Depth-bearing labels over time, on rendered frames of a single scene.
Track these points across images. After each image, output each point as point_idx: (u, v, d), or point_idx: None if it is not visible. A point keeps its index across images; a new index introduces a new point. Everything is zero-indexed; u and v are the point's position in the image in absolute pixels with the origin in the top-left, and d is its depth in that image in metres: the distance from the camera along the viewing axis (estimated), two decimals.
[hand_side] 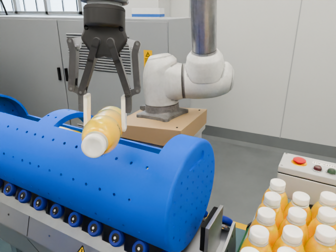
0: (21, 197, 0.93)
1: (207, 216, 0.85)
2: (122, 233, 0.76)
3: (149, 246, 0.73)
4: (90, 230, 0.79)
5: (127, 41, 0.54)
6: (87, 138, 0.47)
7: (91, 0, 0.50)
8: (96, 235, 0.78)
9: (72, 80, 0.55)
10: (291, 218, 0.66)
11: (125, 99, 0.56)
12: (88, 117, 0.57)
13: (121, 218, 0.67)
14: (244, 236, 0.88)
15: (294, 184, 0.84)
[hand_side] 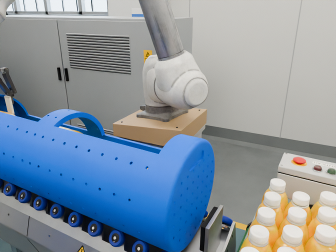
0: (21, 197, 0.93)
1: (207, 216, 0.85)
2: (122, 233, 0.76)
3: (149, 246, 0.73)
4: (90, 230, 0.79)
5: (0, 70, 1.02)
6: None
7: None
8: (96, 235, 0.78)
9: None
10: (291, 218, 0.66)
11: (10, 97, 1.07)
12: None
13: (121, 218, 0.67)
14: (244, 236, 0.88)
15: (294, 184, 0.84)
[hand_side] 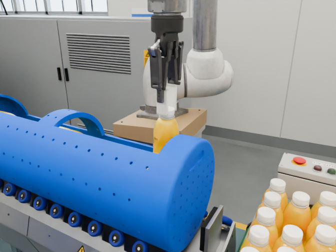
0: (21, 197, 0.93)
1: (207, 216, 0.85)
2: (122, 233, 0.76)
3: (149, 246, 0.73)
4: (90, 230, 0.79)
5: (156, 45, 0.65)
6: None
7: None
8: (96, 235, 0.78)
9: None
10: None
11: (159, 90, 0.71)
12: (169, 101, 0.76)
13: (121, 218, 0.67)
14: (244, 236, 0.88)
15: (294, 184, 0.84)
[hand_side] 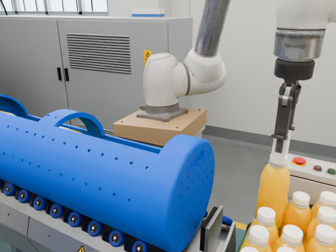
0: (21, 197, 0.93)
1: (207, 216, 0.85)
2: (122, 233, 0.76)
3: (149, 246, 0.73)
4: (90, 230, 0.79)
5: (285, 93, 0.59)
6: None
7: None
8: (96, 235, 0.78)
9: None
10: None
11: (277, 139, 0.64)
12: None
13: (121, 218, 0.67)
14: (244, 236, 0.88)
15: (294, 184, 0.84)
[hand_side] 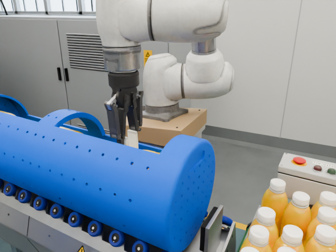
0: (21, 197, 0.93)
1: (207, 216, 0.85)
2: (122, 234, 0.76)
3: (149, 247, 0.73)
4: (90, 230, 0.79)
5: (113, 99, 0.70)
6: None
7: None
8: (95, 236, 0.79)
9: None
10: None
11: (119, 138, 0.75)
12: (131, 146, 0.80)
13: (121, 218, 0.66)
14: (244, 236, 0.88)
15: (294, 184, 0.84)
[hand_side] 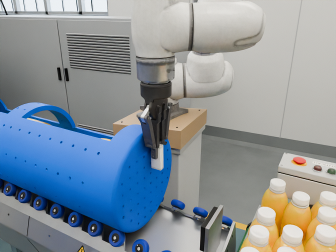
0: (21, 197, 0.93)
1: (205, 214, 0.84)
2: (122, 234, 0.76)
3: None
4: (90, 230, 0.79)
5: (165, 102, 0.74)
6: None
7: (161, 82, 0.66)
8: (96, 235, 0.78)
9: (154, 141, 0.71)
10: None
11: (160, 146, 0.76)
12: (158, 160, 0.77)
13: (76, 199, 0.73)
14: (244, 236, 0.88)
15: (294, 184, 0.84)
